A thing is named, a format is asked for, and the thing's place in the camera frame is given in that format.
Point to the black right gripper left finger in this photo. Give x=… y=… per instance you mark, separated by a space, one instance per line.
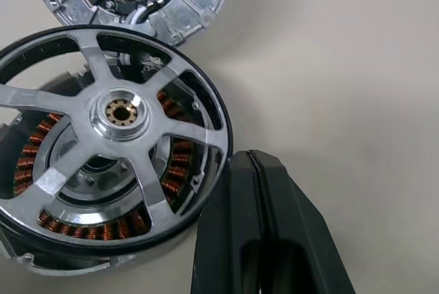
x=223 y=222

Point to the grey motor stator housing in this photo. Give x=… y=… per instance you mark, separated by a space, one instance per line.
x=178 y=174

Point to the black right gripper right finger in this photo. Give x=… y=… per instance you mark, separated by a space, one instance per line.
x=302 y=225

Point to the silver motor end cover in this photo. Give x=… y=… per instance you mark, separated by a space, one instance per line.
x=192 y=9

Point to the black motor rotor disc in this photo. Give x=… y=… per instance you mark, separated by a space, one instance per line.
x=116 y=129

